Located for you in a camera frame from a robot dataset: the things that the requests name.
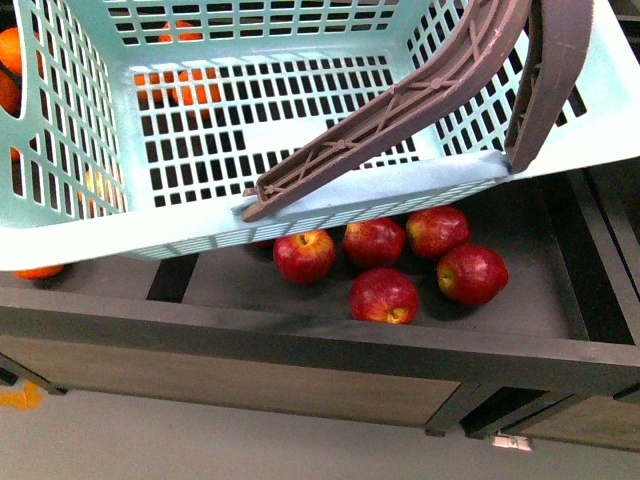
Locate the orange fruit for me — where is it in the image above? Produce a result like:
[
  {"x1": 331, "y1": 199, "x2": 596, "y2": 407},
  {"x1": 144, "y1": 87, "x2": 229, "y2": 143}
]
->
[
  {"x1": 1, "y1": 27, "x2": 44, "y2": 78},
  {"x1": 170, "y1": 68, "x2": 221, "y2": 120},
  {"x1": 0, "y1": 71, "x2": 21, "y2": 115},
  {"x1": 13, "y1": 265, "x2": 65, "y2": 281}
]

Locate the brown basket handle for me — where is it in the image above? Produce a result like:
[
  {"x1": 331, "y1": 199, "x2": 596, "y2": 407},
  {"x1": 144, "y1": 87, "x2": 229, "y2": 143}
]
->
[{"x1": 242, "y1": 1, "x2": 594, "y2": 222}]

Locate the dark wooden display stand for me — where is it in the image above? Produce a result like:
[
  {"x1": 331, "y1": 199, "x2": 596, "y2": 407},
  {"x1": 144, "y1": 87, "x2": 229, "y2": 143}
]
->
[{"x1": 1, "y1": 160, "x2": 639, "y2": 451}]

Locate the red apple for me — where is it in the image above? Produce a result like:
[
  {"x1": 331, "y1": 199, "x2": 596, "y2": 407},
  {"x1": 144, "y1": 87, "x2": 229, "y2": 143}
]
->
[
  {"x1": 436, "y1": 244, "x2": 509, "y2": 307},
  {"x1": 406, "y1": 205, "x2": 471, "y2": 260},
  {"x1": 342, "y1": 218, "x2": 406, "y2": 269},
  {"x1": 273, "y1": 230, "x2": 336, "y2": 285},
  {"x1": 348, "y1": 268, "x2": 419, "y2": 325}
]

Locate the light blue plastic basket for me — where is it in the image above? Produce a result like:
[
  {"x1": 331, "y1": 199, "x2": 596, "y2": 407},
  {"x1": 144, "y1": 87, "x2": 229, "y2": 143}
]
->
[{"x1": 0, "y1": 0, "x2": 640, "y2": 272}]

